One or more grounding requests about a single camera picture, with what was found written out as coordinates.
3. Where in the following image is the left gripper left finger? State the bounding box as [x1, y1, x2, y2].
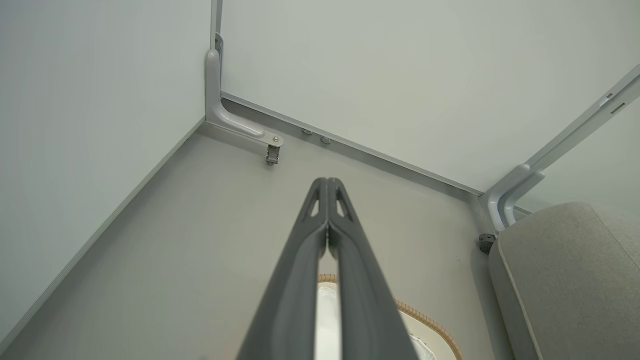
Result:
[234, 177, 329, 360]

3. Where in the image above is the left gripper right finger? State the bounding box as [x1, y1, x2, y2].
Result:
[326, 177, 420, 360]

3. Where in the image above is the white basket tan woven rim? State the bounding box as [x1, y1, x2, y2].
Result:
[314, 273, 464, 360]

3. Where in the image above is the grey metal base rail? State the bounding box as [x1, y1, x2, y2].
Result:
[220, 91, 485, 204]

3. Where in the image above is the grey metal corner bracket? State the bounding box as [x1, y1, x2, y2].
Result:
[204, 32, 285, 149]

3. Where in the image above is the grey metal frame post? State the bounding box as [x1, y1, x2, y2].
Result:
[480, 64, 640, 236]

